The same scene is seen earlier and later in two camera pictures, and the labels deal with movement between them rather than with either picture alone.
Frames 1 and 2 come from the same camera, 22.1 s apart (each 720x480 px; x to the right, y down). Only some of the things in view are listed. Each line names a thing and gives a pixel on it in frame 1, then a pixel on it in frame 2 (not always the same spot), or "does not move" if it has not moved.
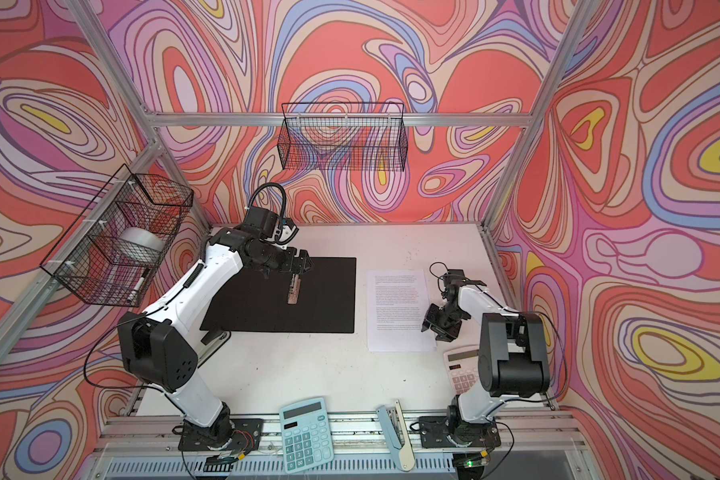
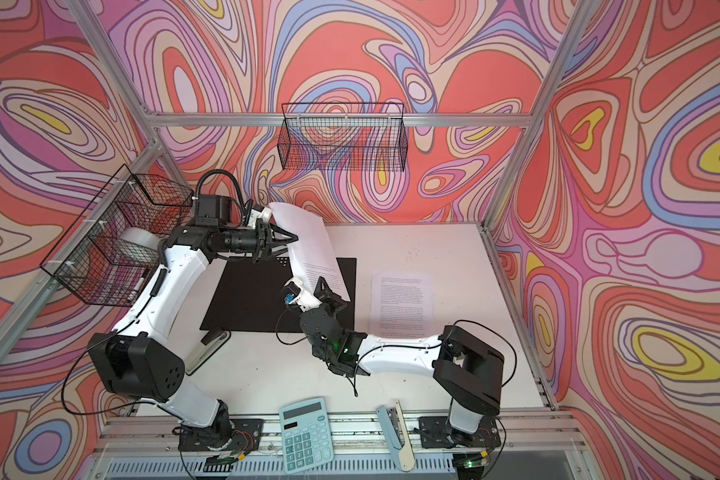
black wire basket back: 344,137 does not move
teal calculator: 305,434 does not move
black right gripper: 431,317 -> 327,296
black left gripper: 290,266 -> 276,242
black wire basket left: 114,249 does not move
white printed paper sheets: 397,305 does not move
